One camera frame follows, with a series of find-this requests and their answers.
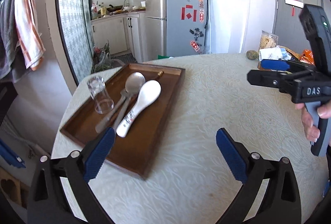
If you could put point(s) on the orange striped towel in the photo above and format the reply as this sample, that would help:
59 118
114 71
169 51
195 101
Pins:
28 34

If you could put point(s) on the wooden tray with cups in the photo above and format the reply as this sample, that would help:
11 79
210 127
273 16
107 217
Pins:
260 67

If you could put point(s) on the clear drinking glass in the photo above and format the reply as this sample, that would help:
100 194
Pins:
102 101

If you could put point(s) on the dark floor mat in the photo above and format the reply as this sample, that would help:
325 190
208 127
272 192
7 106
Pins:
126 58

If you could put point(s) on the white kitchen cabinets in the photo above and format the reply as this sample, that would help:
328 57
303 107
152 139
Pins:
123 33

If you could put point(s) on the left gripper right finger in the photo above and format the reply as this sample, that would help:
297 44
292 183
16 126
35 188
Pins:
281 201

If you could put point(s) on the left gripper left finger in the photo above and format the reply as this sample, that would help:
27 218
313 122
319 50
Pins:
47 201

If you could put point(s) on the silver refrigerator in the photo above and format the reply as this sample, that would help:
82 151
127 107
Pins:
175 28

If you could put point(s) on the person's right hand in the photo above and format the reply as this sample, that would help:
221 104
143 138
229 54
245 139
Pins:
312 133

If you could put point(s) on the dark wooden chopstick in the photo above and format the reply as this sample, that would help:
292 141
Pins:
158 76

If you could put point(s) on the white ceramic soup spoon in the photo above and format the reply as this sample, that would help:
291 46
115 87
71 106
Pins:
149 92

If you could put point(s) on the clear snack jar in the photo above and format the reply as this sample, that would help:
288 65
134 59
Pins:
268 40

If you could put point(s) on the round stone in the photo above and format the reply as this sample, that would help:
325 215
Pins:
252 54

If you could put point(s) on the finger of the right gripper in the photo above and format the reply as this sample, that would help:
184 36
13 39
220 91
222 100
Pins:
272 79
286 65

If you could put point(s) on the brown wooden tray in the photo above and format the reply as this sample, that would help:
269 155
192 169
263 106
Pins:
135 153

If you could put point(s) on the grey towel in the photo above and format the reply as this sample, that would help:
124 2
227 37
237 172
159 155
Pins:
12 59

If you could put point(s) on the metal spoon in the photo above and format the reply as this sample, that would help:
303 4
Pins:
132 88

